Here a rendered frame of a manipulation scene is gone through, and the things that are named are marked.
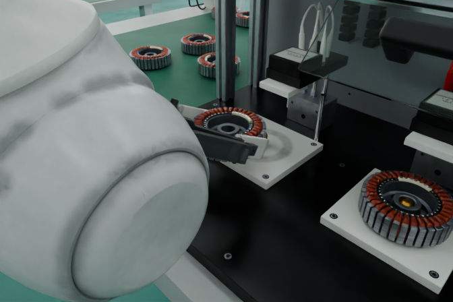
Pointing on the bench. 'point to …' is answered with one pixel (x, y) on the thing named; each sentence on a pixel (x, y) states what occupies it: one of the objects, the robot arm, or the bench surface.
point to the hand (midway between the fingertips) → (226, 131)
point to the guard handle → (414, 40)
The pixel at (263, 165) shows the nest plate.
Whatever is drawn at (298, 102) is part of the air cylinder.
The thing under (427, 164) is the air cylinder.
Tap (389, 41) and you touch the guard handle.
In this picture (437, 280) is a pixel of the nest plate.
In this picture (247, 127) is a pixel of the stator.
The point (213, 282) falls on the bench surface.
